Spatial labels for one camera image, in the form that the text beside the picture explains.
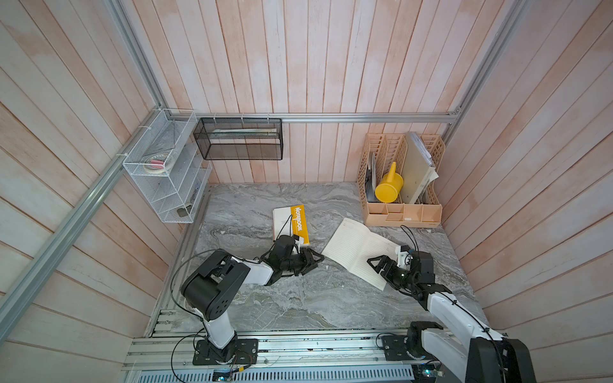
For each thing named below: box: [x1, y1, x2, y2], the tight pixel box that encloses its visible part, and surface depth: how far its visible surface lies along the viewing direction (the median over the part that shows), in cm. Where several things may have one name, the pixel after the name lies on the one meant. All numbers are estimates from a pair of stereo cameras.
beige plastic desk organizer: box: [356, 131, 446, 229], surface depth 103 cm
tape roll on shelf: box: [144, 152, 175, 174], surface depth 75 cm
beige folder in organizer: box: [402, 131, 439, 205], surface depth 95 cm
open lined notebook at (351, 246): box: [321, 217, 398, 292], surface depth 100 cm
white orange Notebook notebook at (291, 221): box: [272, 204, 311, 247], surface depth 105 cm
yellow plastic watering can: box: [375, 161, 404, 204], surface depth 100 cm
